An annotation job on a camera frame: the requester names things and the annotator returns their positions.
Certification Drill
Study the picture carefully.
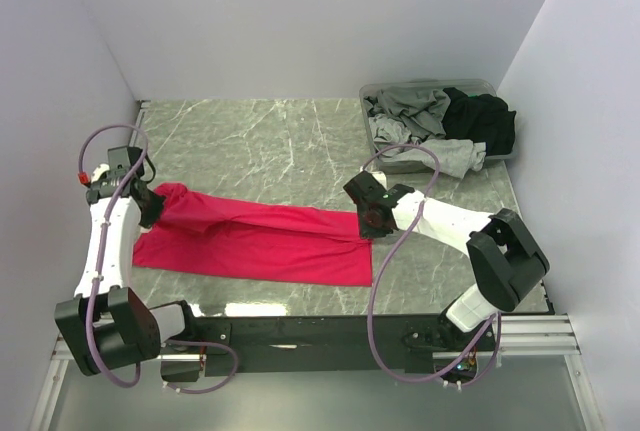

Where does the red t-shirt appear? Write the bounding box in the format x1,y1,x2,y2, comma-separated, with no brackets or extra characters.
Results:
133,183,373,287

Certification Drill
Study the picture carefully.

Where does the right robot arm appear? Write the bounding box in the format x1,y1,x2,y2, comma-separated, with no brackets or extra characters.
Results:
344,171,550,350

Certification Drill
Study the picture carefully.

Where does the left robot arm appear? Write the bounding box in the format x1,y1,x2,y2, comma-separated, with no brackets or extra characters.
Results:
54,146,200,376

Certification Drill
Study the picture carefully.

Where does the light grey t-shirt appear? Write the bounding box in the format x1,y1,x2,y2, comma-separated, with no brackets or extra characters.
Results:
394,139,487,179

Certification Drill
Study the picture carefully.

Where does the black t-shirt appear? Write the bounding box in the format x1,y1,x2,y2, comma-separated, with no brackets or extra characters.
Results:
442,87,517,156

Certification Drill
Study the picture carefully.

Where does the grey plastic bin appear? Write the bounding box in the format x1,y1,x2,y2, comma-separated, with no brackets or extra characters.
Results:
359,79,516,178

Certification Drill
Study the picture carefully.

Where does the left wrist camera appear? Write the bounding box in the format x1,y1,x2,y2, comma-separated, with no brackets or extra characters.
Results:
78,163,110,187

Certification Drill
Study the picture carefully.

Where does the aluminium rail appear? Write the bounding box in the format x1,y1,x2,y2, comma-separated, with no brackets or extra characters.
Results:
52,314,582,363

